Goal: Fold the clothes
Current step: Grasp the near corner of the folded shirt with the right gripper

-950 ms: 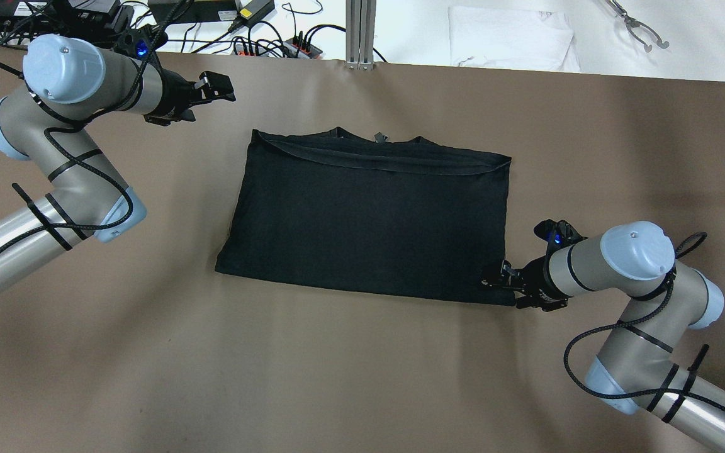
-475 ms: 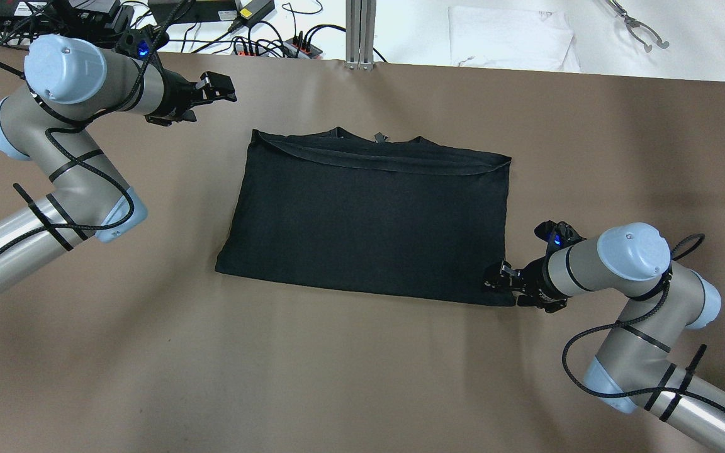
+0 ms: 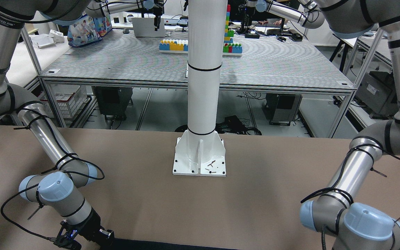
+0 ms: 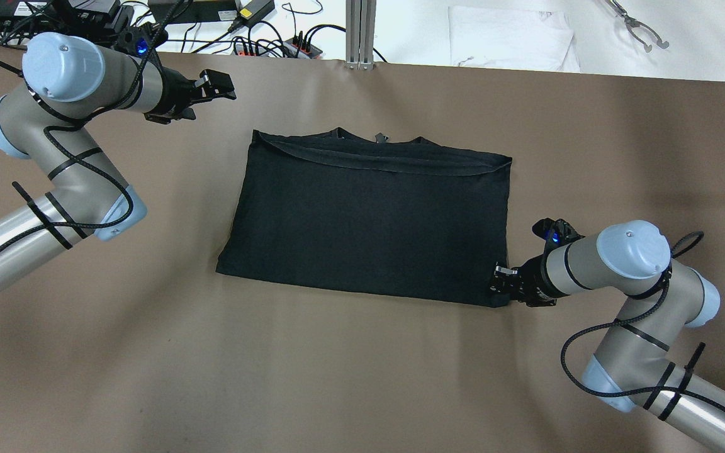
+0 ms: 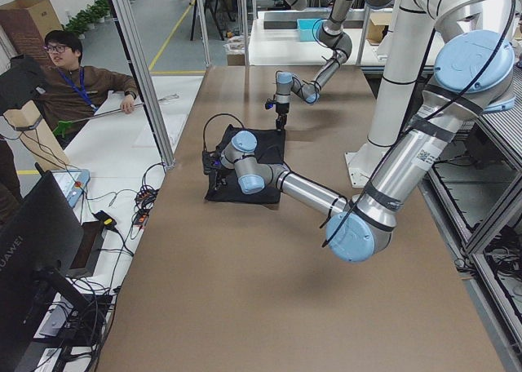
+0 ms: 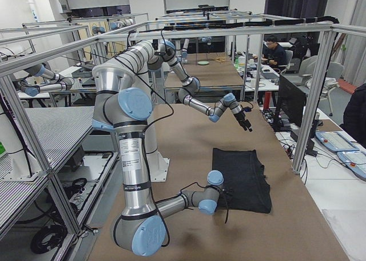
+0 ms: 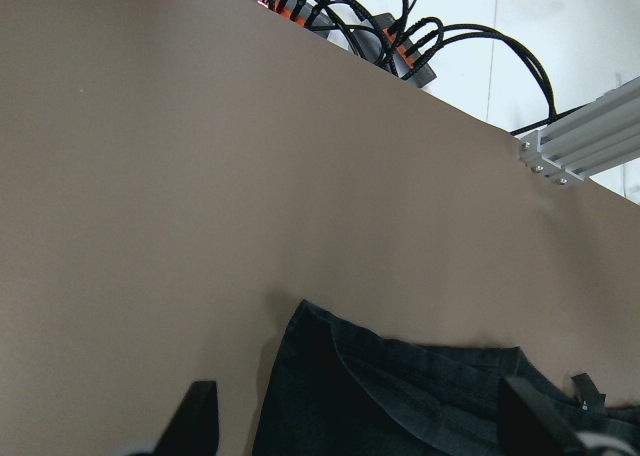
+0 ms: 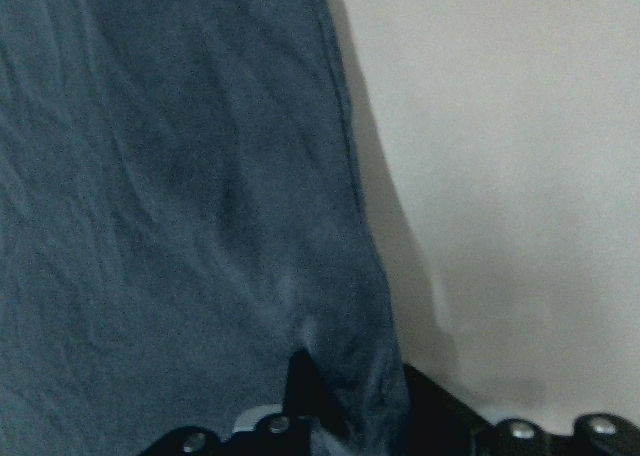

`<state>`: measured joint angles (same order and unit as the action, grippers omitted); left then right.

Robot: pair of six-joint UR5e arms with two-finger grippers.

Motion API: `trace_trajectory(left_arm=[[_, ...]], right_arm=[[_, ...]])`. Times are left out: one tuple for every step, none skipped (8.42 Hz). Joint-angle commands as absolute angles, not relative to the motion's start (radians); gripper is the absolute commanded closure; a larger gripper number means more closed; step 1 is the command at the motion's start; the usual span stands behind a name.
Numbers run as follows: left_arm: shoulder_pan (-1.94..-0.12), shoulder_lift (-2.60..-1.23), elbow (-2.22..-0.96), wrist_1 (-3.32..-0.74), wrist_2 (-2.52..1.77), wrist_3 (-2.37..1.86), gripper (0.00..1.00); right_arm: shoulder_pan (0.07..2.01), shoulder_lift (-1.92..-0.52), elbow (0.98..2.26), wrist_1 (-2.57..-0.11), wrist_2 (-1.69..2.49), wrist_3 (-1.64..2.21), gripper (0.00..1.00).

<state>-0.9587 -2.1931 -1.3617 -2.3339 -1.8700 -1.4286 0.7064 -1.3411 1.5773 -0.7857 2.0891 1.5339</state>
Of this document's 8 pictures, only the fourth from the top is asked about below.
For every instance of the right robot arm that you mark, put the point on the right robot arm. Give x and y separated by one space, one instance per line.
624 362

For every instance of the black printed t-shirt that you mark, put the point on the black printed t-shirt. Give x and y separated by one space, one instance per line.
332 211

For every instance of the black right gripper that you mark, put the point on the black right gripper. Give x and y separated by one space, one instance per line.
531 279

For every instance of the black flat box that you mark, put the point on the black flat box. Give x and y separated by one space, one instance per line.
196 12

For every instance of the grey orange usb hub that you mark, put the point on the grey orange usb hub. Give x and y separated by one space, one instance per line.
297 47
252 49

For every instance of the white paper sheet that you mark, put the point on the white paper sheet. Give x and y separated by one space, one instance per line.
517 39

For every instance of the black power adapter brick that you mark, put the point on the black power adapter brick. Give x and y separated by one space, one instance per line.
255 11

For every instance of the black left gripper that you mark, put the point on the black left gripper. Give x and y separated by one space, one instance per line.
172 94

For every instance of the aluminium frame post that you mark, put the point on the aluminium frame post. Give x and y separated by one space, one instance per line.
360 25

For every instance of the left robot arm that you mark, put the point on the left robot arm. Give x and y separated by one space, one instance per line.
68 81

